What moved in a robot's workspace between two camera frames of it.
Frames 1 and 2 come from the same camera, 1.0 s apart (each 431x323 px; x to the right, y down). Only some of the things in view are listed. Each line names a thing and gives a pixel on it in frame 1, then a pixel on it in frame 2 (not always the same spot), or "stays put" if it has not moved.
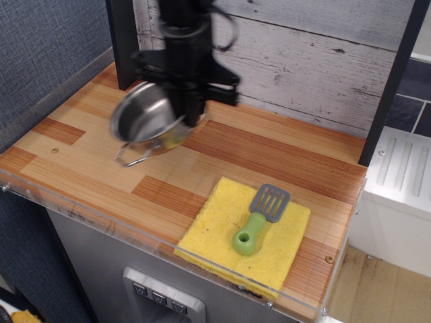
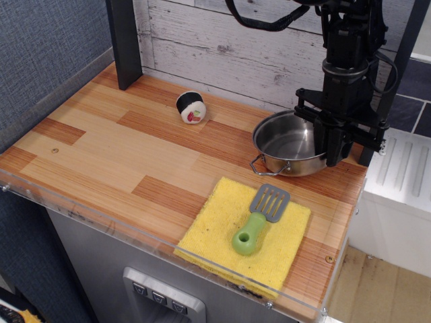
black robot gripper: (188, 60) to (347, 102)
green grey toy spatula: (269, 204) stays put
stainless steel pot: (144, 120) to (283, 141)
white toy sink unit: (392, 221) stays put
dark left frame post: (124, 32) stays put
